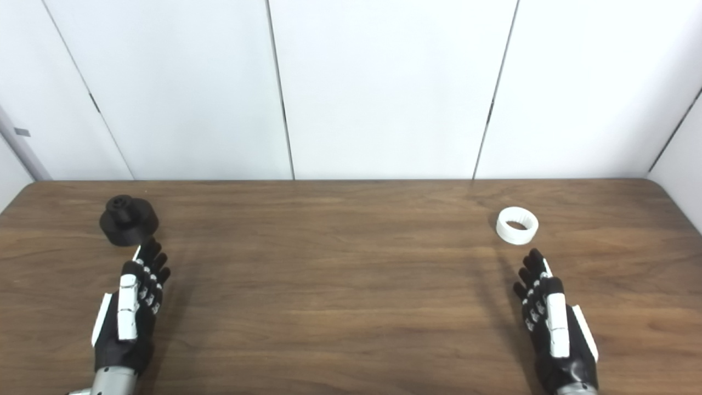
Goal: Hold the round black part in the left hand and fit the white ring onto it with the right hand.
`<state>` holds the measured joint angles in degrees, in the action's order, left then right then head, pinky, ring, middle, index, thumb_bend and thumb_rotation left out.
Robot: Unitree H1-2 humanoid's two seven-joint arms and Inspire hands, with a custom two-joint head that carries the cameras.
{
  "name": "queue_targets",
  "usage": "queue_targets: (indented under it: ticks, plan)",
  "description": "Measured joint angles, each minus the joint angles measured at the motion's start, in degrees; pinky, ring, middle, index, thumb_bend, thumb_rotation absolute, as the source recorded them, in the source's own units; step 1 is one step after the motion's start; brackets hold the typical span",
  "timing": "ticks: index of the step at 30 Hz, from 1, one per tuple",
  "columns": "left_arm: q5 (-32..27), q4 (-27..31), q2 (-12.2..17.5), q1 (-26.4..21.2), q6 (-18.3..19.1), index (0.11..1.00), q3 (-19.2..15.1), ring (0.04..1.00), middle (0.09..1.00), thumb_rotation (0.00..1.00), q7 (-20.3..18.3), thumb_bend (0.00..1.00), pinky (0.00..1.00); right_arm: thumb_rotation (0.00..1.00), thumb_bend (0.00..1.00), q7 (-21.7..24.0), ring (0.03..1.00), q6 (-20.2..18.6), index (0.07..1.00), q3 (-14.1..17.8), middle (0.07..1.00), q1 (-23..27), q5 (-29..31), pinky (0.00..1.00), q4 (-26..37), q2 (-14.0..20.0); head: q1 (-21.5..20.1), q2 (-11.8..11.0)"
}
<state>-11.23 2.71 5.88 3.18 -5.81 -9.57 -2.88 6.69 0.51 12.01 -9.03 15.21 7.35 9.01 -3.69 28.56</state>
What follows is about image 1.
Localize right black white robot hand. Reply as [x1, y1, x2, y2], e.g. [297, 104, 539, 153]
[513, 248, 599, 391]

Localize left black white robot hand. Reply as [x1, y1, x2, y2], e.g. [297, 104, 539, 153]
[90, 238, 171, 379]

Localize round black plastic part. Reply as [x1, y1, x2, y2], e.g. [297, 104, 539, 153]
[99, 195, 160, 246]

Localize white toothed plastic ring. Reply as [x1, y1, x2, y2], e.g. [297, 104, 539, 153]
[496, 206, 539, 245]

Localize grey wall corner post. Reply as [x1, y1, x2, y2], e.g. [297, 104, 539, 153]
[0, 104, 53, 182]

